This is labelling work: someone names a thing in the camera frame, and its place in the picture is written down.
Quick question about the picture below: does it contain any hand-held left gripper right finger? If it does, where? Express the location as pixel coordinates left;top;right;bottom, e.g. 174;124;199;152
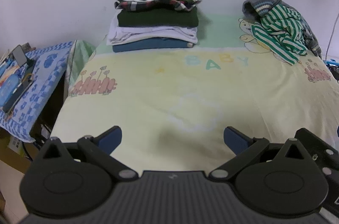
224;127;315;183

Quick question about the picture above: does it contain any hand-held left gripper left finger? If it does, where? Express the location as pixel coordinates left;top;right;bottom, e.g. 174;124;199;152
42;126;139;183

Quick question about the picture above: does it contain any grey knit sweater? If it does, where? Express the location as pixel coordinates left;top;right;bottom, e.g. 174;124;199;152
242;0;323;59

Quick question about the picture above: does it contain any stack of folded clothes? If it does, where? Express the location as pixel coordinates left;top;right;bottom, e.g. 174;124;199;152
107;15;199;46
115;0;198;13

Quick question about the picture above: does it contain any yellow printed blanket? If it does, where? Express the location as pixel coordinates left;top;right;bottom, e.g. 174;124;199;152
50;14;339;174

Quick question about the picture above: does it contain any blue patterned cloth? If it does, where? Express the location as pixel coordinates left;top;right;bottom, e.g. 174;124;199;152
0;41;76;142

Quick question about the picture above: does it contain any folded blue garment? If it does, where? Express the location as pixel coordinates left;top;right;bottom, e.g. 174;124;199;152
113;37;194;53

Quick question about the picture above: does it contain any blue packet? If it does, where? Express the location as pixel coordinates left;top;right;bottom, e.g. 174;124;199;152
0;73;24;108

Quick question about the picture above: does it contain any green striped shirt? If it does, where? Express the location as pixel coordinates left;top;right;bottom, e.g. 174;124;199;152
251;5;309;66

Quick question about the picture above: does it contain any black phone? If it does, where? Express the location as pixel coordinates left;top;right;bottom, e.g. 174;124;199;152
13;45;28;66

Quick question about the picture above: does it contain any folded dark green garment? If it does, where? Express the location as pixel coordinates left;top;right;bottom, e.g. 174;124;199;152
117;8;199;28

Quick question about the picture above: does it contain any white cable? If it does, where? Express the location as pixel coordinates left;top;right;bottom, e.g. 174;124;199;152
326;25;337;60

